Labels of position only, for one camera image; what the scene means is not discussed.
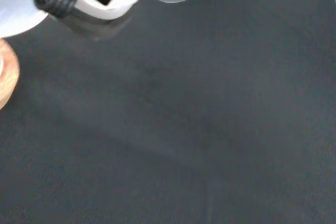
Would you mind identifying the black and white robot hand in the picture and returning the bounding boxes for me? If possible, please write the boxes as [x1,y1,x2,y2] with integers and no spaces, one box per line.
[13,0,153,42]

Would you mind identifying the clear plastic funnel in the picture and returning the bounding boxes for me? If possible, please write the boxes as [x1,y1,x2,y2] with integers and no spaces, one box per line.
[0,0,51,39]

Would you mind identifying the black bench cloth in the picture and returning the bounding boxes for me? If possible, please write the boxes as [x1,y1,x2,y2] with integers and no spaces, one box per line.
[0,0,336,224]

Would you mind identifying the brown cork ring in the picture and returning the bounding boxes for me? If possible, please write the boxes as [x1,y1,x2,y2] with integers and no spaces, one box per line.
[0,38,20,111]

